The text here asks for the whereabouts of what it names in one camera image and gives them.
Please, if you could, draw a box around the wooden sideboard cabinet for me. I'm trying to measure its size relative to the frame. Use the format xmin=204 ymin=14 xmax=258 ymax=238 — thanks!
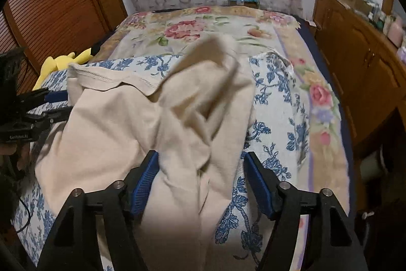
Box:
xmin=313 ymin=0 xmax=405 ymax=146

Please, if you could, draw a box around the purple cloth bundle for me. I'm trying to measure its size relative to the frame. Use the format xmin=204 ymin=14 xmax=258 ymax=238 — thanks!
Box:
xmin=396 ymin=47 xmax=406 ymax=64

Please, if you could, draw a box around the peach printed t-shirt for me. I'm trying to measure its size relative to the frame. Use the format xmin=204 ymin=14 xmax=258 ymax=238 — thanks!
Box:
xmin=35 ymin=33 xmax=255 ymax=270

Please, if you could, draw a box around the brown louvered wardrobe door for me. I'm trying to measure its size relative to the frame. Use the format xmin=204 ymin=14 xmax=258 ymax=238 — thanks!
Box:
xmin=1 ymin=0 xmax=127 ymax=93

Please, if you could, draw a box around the yellow pikachu plush toy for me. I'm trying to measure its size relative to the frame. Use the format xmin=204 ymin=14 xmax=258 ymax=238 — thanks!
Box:
xmin=32 ymin=48 xmax=93 ymax=91

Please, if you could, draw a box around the blue floral white blanket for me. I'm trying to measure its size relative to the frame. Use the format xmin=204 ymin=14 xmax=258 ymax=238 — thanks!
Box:
xmin=12 ymin=52 xmax=309 ymax=270

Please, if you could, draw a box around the pink bottle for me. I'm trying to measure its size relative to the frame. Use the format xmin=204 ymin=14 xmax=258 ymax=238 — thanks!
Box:
xmin=387 ymin=16 xmax=403 ymax=47

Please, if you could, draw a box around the pink floral bed quilt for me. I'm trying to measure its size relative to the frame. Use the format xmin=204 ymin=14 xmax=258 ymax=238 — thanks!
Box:
xmin=99 ymin=6 xmax=352 ymax=210

